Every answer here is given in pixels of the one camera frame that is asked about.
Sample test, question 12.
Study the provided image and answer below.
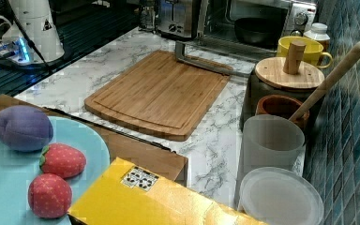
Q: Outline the black pan in oven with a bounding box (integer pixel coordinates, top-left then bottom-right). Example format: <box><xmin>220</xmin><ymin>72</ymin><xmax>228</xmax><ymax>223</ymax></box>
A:
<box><xmin>234</xmin><ymin>17</ymin><xmax>284</xmax><ymax>48</ymax></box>

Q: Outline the white lidded jar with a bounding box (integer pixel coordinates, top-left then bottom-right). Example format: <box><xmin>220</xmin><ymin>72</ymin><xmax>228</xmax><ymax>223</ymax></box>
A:
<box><xmin>304</xmin><ymin>22</ymin><xmax>330</xmax><ymax>51</ymax></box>

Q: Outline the silver toaster oven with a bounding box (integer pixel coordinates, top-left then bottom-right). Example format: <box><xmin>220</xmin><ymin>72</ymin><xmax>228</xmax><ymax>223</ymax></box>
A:
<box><xmin>197</xmin><ymin>0</ymin><xmax>318</xmax><ymax>50</ymax></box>

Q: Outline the upper red plush strawberry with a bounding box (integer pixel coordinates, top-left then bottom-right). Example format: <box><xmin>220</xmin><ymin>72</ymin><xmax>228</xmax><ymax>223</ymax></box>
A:
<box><xmin>39</xmin><ymin>142</ymin><xmax>86</xmax><ymax>179</ymax></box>

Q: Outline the brown ceramic cup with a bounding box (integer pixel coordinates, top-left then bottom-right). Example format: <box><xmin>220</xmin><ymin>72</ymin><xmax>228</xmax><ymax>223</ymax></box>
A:
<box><xmin>255</xmin><ymin>95</ymin><xmax>302</xmax><ymax>119</ymax></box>

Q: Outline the frosted plastic cup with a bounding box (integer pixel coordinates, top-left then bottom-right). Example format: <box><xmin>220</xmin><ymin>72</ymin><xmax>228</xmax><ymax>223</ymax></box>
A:
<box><xmin>234</xmin><ymin>114</ymin><xmax>305</xmax><ymax>205</ymax></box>

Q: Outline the wooden pestle stick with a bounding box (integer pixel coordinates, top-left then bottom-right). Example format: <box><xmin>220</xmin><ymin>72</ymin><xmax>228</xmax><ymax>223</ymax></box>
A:
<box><xmin>289</xmin><ymin>41</ymin><xmax>360</xmax><ymax>121</ymax></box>

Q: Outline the light blue plate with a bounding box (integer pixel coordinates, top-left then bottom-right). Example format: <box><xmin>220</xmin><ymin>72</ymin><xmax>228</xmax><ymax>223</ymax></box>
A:
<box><xmin>0</xmin><ymin>116</ymin><xmax>110</xmax><ymax>225</ymax></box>

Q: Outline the red plush strawberry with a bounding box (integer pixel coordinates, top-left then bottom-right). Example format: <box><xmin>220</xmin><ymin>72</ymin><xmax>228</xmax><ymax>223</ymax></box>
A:
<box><xmin>28</xmin><ymin>173</ymin><xmax>72</xmax><ymax>218</ymax></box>
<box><xmin>39</xmin><ymin>142</ymin><xmax>86</xmax><ymax>179</ymax></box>

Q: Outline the dark canister with wooden lid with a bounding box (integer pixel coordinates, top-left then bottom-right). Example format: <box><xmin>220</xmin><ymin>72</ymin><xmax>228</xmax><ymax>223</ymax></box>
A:
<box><xmin>240</xmin><ymin>56</ymin><xmax>324</xmax><ymax>127</ymax></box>

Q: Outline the silver toaster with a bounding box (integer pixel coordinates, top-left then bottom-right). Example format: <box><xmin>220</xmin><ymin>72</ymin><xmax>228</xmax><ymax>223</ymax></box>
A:
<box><xmin>157</xmin><ymin>0</ymin><xmax>202</xmax><ymax>39</ymax></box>

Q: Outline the yellow cardboard box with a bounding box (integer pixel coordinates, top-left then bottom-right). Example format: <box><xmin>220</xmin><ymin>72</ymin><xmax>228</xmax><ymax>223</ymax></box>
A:
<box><xmin>68</xmin><ymin>157</ymin><xmax>266</xmax><ymax>225</ymax></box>

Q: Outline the black cable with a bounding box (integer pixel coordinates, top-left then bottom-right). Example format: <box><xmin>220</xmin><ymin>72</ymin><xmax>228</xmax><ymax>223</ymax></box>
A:
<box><xmin>5</xmin><ymin>0</ymin><xmax>54</xmax><ymax>74</ymax></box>

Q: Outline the yellow mug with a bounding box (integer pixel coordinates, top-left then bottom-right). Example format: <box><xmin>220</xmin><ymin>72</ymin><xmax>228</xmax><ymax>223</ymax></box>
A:
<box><xmin>277</xmin><ymin>36</ymin><xmax>333</xmax><ymax>68</ymax></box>

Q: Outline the lower red plush strawberry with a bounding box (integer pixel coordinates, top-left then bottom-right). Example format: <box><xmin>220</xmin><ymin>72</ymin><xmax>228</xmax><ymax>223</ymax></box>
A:
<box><xmin>28</xmin><ymin>173</ymin><xmax>72</xmax><ymax>218</ymax></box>

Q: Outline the purple plush plum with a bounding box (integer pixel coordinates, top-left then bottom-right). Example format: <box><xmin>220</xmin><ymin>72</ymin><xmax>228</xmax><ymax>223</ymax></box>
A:
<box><xmin>0</xmin><ymin>105</ymin><xmax>53</xmax><ymax>152</ymax></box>

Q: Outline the bamboo cutting board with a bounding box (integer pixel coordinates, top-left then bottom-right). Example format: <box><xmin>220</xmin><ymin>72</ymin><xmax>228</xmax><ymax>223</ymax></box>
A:
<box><xmin>84</xmin><ymin>51</ymin><xmax>230</xmax><ymax>142</ymax></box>

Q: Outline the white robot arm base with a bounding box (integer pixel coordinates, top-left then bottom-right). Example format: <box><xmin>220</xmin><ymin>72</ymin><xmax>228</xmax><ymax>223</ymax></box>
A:
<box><xmin>2</xmin><ymin>0</ymin><xmax>65</xmax><ymax>66</ymax></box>

